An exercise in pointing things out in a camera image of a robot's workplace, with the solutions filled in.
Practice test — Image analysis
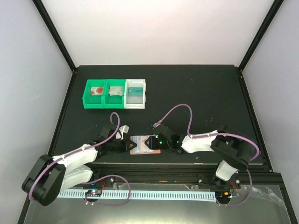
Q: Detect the brown leather card holder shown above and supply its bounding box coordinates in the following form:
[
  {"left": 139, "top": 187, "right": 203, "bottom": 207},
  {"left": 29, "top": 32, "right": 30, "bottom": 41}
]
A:
[{"left": 130, "top": 135, "right": 161, "bottom": 155}]

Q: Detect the teal VIP credit card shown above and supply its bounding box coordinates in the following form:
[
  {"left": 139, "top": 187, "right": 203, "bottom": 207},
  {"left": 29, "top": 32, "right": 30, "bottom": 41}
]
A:
[{"left": 128, "top": 87, "right": 143, "bottom": 96}]

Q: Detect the white blossom card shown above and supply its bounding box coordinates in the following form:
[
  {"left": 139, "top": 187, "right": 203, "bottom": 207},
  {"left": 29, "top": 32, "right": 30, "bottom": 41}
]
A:
[
  {"left": 109, "top": 86, "right": 123, "bottom": 96},
  {"left": 135, "top": 136, "right": 149, "bottom": 153}
]

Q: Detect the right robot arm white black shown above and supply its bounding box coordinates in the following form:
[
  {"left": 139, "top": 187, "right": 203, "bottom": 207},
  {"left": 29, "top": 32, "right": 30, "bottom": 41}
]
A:
[{"left": 145, "top": 124, "right": 260, "bottom": 189}]

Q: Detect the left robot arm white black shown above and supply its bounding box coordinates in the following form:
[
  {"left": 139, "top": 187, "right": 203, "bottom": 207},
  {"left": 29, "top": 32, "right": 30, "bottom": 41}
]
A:
[{"left": 21, "top": 124, "right": 136, "bottom": 206}]

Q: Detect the red circles card in bin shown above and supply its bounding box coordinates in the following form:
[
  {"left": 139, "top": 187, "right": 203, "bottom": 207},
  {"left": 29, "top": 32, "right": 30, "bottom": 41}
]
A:
[{"left": 90, "top": 86, "right": 103, "bottom": 96}]

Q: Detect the left small circuit board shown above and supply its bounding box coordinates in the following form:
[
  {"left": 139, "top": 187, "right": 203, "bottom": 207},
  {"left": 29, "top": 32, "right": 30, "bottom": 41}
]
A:
[{"left": 85, "top": 189, "right": 102, "bottom": 197}]

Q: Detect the small circuit board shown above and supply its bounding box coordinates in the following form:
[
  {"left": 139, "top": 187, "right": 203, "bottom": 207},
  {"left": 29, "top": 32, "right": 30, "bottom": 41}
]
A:
[
  {"left": 220, "top": 191, "right": 240, "bottom": 198},
  {"left": 85, "top": 189, "right": 102, "bottom": 197}
]

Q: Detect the green bin left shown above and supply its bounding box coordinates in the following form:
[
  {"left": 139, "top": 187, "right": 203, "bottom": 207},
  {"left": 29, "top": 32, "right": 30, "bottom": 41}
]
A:
[{"left": 82, "top": 79, "right": 107, "bottom": 109}]

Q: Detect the green bin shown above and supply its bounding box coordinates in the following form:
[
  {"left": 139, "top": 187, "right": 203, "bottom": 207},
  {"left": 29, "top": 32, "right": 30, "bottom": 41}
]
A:
[
  {"left": 104, "top": 79, "right": 126, "bottom": 109},
  {"left": 82, "top": 79, "right": 107, "bottom": 109}
]

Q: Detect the white translucent bin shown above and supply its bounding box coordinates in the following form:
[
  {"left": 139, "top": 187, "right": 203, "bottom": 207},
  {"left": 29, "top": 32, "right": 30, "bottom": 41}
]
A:
[{"left": 124, "top": 79, "right": 146, "bottom": 109}]

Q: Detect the green bin middle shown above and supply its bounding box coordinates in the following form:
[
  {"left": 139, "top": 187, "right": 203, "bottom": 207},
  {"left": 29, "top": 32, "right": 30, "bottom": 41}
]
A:
[{"left": 104, "top": 79, "right": 126, "bottom": 109}]

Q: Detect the right small circuit board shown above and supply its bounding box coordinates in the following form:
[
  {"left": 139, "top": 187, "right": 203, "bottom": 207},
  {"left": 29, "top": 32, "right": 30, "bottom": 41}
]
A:
[{"left": 220, "top": 191, "right": 240, "bottom": 198}]

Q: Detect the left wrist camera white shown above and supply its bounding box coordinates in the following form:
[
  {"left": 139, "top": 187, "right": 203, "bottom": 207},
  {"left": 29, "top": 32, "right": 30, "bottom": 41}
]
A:
[{"left": 115, "top": 125, "right": 129, "bottom": 140}]

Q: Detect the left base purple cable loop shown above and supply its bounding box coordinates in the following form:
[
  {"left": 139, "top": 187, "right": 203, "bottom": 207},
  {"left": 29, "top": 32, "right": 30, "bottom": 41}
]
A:
[{"left": 84, "top": 174, "right": 132, "bottom": 208}]

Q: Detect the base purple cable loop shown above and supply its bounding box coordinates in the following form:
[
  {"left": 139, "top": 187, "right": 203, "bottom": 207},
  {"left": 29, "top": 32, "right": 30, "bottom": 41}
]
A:
[
  {"left": 84, "top": 174, "right": 132, "bottom": 208},
  {"left": 215, "top": 169, "right": 253, "bottom": 208}
]

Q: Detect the white slotted cable duct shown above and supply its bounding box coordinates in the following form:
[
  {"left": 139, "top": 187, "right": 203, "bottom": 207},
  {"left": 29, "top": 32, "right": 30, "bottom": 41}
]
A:
[{"left": 57, "top": 189, "right": 216, "bottom": 202}]

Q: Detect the black aluminium front rail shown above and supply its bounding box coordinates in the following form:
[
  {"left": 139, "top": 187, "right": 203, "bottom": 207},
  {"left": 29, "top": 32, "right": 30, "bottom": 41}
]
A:
[{"left": 85, "top": 163, "right": 283, "bottom": 189}]

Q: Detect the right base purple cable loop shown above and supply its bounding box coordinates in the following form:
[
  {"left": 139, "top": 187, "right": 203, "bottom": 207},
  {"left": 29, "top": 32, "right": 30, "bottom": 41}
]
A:
[{"left": 215, "top": 169, "right": 253, "bottom": 208}]

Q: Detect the left black frame post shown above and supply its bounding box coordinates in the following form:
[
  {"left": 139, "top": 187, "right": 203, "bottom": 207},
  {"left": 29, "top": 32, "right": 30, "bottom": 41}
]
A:
[{"left": 32, "top": 0, "right": 77, "bottom": 72}]

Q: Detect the black frame post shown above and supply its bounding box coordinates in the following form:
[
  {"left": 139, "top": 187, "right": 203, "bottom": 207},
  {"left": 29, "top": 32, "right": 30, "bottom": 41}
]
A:
[
  {"left": 32, "top": 0, "right": 77, "bottom": 72},
  {"left": 238, "top": 0, "right": 284, "bottom": 72}
]

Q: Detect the right black frame post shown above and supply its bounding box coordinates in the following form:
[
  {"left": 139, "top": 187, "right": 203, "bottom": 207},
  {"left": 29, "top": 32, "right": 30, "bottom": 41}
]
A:
[{"left": 238, "top": 0, "right": 284, "bottom": 72}]

